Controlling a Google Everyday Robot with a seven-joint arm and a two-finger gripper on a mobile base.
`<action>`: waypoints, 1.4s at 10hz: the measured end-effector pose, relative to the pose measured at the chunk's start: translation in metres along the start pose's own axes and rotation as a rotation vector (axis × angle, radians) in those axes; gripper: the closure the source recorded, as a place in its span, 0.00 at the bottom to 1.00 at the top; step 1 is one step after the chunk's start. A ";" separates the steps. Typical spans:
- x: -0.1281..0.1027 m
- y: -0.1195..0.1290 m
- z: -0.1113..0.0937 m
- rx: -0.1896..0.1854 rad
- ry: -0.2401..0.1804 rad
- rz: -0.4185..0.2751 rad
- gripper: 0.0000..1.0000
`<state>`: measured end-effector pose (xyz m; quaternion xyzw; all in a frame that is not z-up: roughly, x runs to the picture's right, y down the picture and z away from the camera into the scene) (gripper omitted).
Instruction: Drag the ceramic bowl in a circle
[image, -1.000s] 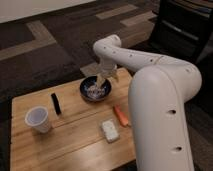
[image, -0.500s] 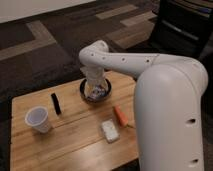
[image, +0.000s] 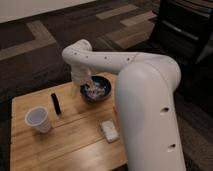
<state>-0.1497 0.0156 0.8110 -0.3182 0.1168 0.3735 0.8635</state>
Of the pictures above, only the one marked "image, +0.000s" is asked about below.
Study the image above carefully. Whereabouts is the clear plastic cup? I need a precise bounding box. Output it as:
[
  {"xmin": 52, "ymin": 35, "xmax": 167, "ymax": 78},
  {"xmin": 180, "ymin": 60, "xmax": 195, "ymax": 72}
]
[{"xmin": 25, "ymin": 106, "xmax": 51, "ymax": 133}]

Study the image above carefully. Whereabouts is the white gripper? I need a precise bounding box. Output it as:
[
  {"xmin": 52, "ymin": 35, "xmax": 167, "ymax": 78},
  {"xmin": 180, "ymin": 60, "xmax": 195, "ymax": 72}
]
[{"xmin": 71, "ymin": 65, "xmax": 95, "ymax": 98}]

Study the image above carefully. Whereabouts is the black cabinet furniture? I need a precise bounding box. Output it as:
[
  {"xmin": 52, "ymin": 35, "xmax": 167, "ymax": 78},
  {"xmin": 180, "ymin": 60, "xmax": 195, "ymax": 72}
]
[{"xmin": 148, "ymin": 0, "xmax": 213, "ymax": 63}]

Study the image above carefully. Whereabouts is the dark blue ceramic bowl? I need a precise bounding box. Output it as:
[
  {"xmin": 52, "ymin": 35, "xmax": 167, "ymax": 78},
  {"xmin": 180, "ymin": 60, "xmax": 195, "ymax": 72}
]
[{"xmin": 80, "ymin": 76, "xmax": 112, "ymax": 102}]

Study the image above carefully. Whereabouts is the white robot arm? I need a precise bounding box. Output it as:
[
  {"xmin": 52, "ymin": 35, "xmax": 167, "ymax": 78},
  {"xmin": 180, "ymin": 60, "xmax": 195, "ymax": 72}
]
[{"xmin": 62, "ymin": 39, "xmax": 186, "ymax": 171}]

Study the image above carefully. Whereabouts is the black marker bar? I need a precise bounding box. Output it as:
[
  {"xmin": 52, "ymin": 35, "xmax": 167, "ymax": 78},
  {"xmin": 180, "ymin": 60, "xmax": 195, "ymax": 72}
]
[{"xmin": 51, "ymin": 93, "xmax": 61, "ymax": 115}]

